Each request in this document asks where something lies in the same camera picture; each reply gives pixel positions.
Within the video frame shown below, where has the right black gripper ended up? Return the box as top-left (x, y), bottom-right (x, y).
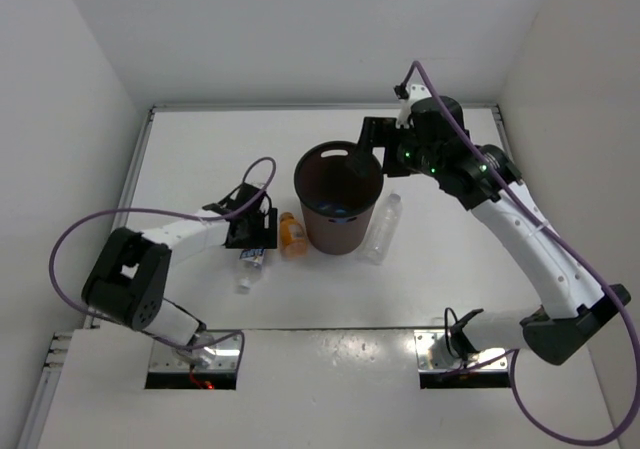
top-left (346, 117), bottom-right (440, 179)

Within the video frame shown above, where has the clear bottle white blue label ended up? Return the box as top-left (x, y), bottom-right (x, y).
top-left (235, 248), bottom-right (266, 294)

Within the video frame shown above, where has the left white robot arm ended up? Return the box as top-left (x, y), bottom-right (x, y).
top-left (81, 183), bottom-right (278, 348)

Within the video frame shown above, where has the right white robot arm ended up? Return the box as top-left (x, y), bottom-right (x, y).
top-left (349, 96), bottom-right (631, 366)

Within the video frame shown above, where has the brown plastic bin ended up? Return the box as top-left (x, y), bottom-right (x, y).
top-left (294, 141), bottom-right (384, 255)

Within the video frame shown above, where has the orange juice bottle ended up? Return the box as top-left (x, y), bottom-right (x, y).
top-left (279, 212), bottom-right (308, 260)

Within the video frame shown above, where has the clear unlabelled plastic bottle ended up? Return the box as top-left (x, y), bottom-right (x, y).
top-left (358, 192), bottom-right (403, 265)

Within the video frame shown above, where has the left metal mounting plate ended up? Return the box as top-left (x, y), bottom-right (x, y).
top-left (148, 331), bottom-right (244, 373)

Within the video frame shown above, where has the metal mounting plate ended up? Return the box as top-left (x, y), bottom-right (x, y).
top-left (148, 331), bottom-right (244, 373)
top-left (414, 328), bottom-right (509, 375)

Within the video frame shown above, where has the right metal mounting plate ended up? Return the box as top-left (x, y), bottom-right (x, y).
top-left (414, 328), bottom-right (509, 375)

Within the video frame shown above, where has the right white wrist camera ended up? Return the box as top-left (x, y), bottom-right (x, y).
top-left (394, 84), bottom-right (431, 129)

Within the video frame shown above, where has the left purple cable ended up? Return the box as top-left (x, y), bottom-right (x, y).
top-left (48, 156), bottom-right (277, 365)

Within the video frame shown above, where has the purple cable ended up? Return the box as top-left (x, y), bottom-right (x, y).
top-left (48, 156), bottom-right (277, 365)
top-left (402, 60), bottom-right (636, 446)

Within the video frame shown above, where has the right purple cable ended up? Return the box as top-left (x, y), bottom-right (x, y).
top-left (402, 60), bottom-right (636, 446)

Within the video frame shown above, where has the left aluminium rail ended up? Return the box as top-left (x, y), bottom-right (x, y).
top-left (17, 106), bottom-right (156, 448)

